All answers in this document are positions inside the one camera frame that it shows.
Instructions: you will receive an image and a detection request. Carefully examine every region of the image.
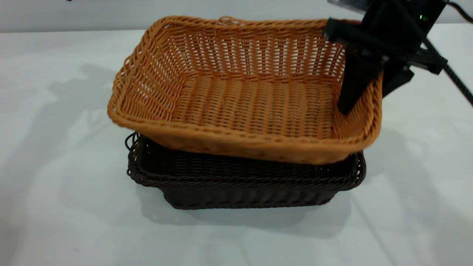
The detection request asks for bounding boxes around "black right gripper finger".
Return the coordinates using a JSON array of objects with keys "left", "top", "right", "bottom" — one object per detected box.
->
[
  {"left": 382, "top": 65, "right": 415, "bottom": 99},
  {"left": 337, "top": 44, "right": 387, "bottom": 115}
]

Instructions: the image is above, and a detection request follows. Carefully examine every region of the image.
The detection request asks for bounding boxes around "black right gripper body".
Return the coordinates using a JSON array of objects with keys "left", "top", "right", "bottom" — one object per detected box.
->
[{"left": 323, "top": 0, "right": 448, "bottom": 75}]

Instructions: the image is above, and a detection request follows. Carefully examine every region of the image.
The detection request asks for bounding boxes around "orange woven basket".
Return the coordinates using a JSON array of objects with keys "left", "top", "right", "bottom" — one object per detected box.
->
[{"left": 107, "top": 16, "right": 384, "bottom": 165}]

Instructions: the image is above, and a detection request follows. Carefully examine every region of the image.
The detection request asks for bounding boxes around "black woven basket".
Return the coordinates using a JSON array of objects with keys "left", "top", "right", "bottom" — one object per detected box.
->
[{"left": 125, "top": 131, "right": 367, "bottom": 210}]

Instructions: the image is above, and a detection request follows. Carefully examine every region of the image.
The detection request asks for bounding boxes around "braided black cable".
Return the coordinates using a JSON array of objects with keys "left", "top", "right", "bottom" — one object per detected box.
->
[{"left": 392, "top": 0, "right": 473, "bottom": 107}]

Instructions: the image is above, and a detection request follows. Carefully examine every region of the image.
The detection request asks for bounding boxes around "thin black cable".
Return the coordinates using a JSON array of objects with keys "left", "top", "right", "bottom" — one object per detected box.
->
[{"left": 448, "top": 1, "right": 473, "bottom": 23}]

